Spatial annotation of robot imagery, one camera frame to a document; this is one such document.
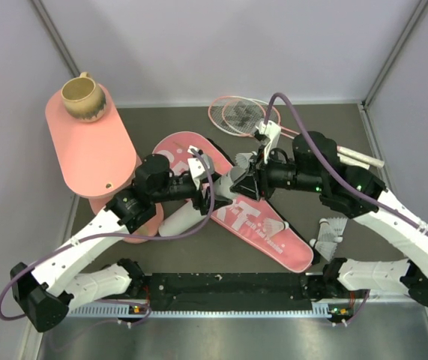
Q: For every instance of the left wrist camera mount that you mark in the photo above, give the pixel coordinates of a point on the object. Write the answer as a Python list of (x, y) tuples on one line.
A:
[(200, 165)]

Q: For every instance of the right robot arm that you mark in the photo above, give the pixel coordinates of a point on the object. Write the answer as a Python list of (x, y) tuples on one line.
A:
[(354, 192)]

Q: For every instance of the white shuttlecock pair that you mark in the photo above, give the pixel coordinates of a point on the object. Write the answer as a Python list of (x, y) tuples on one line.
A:
[(332, 229), (325, 248)]

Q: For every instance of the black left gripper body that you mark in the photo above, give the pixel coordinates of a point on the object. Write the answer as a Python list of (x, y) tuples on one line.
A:
[(199, 201)]

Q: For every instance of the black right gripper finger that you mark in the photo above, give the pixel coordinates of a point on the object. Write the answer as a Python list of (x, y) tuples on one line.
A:
[(247, 185), (254, 160)]

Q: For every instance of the white shuttlecock upper right pair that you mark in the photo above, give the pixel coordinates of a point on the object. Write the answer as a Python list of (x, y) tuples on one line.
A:
[(332, 229)]

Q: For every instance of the pink racket bag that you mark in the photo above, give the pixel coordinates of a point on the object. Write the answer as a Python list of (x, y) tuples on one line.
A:
[(257, 223)]

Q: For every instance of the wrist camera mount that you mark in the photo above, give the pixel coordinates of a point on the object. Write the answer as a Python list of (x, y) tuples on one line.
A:
[(200, 165), (268, 133)]

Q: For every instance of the white shuttlecock lower right pair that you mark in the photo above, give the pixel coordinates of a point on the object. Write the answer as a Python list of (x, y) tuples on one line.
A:
[(325, 248)]

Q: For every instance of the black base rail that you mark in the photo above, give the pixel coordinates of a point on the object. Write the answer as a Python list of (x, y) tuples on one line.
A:
[(227, 292)]

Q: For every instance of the beige ceramic mug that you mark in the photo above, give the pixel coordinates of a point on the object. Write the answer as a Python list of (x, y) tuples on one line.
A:
[(83, 98)]

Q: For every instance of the grey slotted cable duct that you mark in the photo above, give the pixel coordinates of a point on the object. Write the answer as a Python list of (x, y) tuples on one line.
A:
[(109, 310)]

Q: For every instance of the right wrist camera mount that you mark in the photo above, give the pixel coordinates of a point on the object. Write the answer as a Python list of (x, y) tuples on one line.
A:
[(268, 133)]

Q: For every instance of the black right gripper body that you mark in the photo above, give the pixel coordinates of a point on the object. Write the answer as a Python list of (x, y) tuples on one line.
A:
[(264, 181)]

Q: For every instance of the white shuttlecock tube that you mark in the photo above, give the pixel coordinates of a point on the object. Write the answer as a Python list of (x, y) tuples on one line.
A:
[(186, 217)]

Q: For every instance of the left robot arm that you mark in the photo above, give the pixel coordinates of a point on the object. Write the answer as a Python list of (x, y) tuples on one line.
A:
[(48, 289)]

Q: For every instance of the pink two-tier side table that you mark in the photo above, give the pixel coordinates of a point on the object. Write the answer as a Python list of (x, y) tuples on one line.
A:
[(97, 159)]

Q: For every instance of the white pink badminton racket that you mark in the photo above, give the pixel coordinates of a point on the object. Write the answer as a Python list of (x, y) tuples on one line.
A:
[(225, 112)]

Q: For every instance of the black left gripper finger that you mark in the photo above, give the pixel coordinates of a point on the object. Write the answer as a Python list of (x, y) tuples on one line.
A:
[(216, 203), (224, 182)]

